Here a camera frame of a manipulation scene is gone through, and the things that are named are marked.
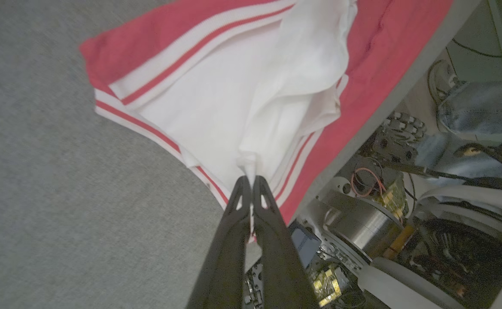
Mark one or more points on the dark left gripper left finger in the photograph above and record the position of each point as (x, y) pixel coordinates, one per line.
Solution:
(225, 266)

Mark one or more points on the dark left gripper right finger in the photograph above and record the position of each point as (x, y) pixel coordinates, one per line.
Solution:
(281, 274)

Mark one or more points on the red white basketball jersey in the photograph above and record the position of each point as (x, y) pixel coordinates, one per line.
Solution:
(216, 98)

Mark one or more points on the robot waist and base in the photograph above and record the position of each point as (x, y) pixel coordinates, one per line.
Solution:
(358, 223)

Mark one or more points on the grey segmented mechanical part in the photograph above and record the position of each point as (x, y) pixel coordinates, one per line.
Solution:
(399, 135)

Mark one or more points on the blue denim jeans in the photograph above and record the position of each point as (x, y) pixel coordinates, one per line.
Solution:
(487, 111)

